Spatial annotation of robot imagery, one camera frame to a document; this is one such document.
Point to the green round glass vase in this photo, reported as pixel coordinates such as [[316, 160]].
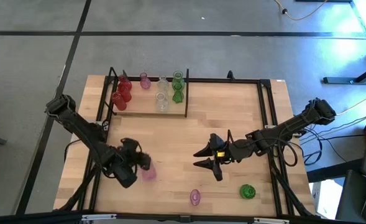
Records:
[[247, 191]]

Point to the red smooth bulbous vase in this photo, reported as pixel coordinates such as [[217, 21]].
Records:
[[125, 82]]

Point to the silver corner bracket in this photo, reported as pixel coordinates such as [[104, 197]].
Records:
[[268, 126], [105, 125]]

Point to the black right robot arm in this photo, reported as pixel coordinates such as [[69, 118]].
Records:
[[291, 126]]

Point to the clear ribbed bulbous vase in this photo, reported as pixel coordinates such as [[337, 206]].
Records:
[[161, 104], [163, 84]]

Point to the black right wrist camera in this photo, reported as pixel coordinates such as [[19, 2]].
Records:
[[221, 154]]

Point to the black desk foot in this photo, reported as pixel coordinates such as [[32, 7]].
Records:
[[341, 80]]

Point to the pink ribbed bottle vase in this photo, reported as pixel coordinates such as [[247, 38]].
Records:
[[149, 175]]

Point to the black metal shelf frame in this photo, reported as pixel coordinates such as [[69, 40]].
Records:
[[187, 99]]

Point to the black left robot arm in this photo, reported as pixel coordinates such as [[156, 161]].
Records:
[[83, 130]]

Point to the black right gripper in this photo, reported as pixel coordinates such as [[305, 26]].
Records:
[[238, 151]]

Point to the green twisted glass vase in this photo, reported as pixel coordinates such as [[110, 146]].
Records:
[[178, 96]]

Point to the pink ribbed wide-mouth vase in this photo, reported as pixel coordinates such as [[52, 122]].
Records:
[[195, 197]]

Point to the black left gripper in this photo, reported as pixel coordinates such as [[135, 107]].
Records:
[[133, 152]]

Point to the dark grey desk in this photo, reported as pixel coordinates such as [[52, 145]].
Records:
[[350, 199]]

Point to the green ribbed glass vase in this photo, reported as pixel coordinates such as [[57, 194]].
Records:
[[178, 77]]

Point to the black table frame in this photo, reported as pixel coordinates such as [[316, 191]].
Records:
[[217, 80]]

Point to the red ribbed glass vase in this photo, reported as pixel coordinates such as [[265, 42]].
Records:
[[119, 102], [126, 95]]

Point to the pink bulbous glass vase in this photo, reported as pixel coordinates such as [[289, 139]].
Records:
[[145, 81]]

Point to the silver aluminium bar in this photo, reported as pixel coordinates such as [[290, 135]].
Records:
[[98, 217], [271, 220]]

